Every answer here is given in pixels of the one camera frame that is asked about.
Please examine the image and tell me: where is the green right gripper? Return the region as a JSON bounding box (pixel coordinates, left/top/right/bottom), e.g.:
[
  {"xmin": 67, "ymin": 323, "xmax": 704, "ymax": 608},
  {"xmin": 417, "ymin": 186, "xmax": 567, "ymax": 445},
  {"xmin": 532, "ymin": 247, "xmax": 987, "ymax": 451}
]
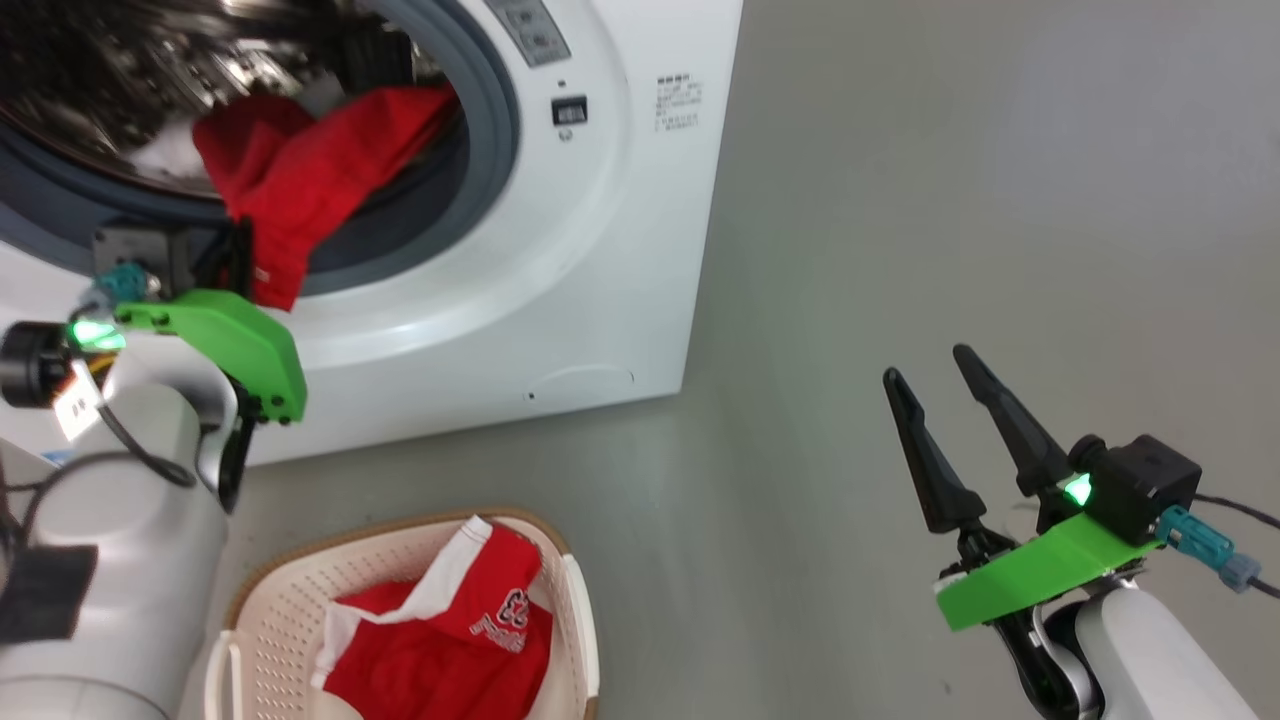
[{"xmin": 883, "ymin": 344, "xmax": 1166, "ymax": 633}]

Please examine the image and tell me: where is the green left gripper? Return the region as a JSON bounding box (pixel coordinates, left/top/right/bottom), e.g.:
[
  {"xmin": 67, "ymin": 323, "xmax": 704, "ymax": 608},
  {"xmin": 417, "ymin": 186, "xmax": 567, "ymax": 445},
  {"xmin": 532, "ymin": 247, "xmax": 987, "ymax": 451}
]
[{"xmin": 115, "ymin": 215, "xmax": 306, "ymax": 423}]

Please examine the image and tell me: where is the plain red garment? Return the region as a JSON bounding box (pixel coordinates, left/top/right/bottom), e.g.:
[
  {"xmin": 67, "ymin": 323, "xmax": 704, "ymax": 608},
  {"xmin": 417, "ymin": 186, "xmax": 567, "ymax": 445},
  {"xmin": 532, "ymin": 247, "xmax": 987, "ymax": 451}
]
[{"xmin": 192, "ymin": 84, "xmax": 461, "ymax": 311}]

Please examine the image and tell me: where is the red jersey with white trim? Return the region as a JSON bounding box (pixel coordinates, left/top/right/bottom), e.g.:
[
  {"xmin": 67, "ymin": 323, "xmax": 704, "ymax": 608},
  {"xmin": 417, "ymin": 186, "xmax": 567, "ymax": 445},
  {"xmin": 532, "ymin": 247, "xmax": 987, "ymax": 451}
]
[{"xmin": 312, "ymin": 515, "xmax": 554, "ymax": 720}]

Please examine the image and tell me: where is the stainless steel washing machine drum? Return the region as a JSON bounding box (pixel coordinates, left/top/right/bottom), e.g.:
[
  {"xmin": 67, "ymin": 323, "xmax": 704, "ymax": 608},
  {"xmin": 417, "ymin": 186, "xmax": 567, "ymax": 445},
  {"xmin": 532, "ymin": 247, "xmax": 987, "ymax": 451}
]
[{"xmin": 0, "ymin": 0, "xmax": 441, "ymax": 196}]

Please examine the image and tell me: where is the cream perforated laundry basket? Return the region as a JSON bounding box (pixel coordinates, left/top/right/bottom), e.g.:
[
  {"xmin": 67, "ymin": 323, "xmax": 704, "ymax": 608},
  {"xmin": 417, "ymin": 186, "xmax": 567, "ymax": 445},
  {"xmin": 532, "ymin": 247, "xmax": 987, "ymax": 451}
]
[{"xmin": 205, "ymin": 507, "xmax": 601, "ymax": 720}]

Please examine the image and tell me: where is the white front-load washing machine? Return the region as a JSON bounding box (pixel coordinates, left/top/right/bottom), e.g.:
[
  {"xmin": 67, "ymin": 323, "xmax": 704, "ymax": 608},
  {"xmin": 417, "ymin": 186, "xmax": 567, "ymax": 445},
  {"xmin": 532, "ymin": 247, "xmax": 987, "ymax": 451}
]
[{"xmin": 0, "ymin": 0, "xmax": 744, "ymax": 466}]

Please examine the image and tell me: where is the white round drain filter cover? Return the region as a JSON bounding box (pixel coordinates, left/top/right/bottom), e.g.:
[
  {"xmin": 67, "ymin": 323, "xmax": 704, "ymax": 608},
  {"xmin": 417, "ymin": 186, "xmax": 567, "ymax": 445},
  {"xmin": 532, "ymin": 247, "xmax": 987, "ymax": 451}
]
[{"xmin": 527, "ymin": 365, "xmax": 636, "ymax": 403}]

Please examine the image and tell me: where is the grey warning label sticker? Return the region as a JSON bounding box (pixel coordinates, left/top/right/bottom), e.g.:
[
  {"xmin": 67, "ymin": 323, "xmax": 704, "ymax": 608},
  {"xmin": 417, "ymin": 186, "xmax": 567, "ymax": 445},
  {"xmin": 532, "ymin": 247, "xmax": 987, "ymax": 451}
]
[{"xmin": 483, "ymin": 0, "xmax": 571, "ymax": 68}]

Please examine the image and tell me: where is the teal left camera cable connector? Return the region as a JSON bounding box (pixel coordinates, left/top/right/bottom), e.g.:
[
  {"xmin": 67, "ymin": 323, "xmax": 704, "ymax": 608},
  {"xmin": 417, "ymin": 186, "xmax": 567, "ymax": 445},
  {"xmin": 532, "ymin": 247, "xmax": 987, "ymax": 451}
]
[{"xmin": 95, "ymin": 262, "xmax": 161, "ymax": 306}]

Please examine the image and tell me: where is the teal camera cable connector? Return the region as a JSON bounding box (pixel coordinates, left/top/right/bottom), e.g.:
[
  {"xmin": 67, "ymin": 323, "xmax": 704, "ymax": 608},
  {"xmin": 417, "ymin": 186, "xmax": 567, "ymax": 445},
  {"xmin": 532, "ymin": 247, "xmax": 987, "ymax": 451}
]
[
  {"xmin": 1160, "ymin": 505, "xmax": 1263, "ymax": 593},
  {"xmin": 95, "ymin": 262, "xmax": 161, "ymax": 306}
]

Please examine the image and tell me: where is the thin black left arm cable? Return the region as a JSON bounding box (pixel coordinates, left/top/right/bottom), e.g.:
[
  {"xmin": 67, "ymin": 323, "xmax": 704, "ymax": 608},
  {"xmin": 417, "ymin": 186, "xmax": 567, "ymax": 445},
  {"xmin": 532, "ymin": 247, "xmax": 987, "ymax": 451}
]
[{"xmin": 0, "ymin": 400, "xmax": 198, "ymax": 521}]

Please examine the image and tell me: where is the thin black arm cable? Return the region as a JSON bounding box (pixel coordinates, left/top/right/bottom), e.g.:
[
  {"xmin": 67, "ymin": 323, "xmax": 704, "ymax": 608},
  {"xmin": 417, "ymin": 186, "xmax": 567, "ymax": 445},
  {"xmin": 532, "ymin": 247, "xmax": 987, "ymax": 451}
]
[
  {"xmin": 1195, "ymin": 490, "xmax": 1280, "ymax": 601},
  {"xmin": 0, "ymin": 400, "xmax": 198, "ymax": 521}
]

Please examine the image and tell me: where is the teal right camera cable connector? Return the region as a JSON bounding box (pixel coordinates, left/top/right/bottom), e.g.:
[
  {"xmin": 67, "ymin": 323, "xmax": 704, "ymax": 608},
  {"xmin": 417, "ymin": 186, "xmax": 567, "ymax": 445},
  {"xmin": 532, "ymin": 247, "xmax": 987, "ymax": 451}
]
[{"xmin": 1160, "ymin": 505, "xmax": 1263, "ymax": 593}]

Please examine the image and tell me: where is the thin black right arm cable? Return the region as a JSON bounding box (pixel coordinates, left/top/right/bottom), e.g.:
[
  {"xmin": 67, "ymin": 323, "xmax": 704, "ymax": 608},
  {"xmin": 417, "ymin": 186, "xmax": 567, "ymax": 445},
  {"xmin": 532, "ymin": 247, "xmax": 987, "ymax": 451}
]
[{"xmin": 1195, "ymin": 490, "xmax": 1280, "ymax": 601}]

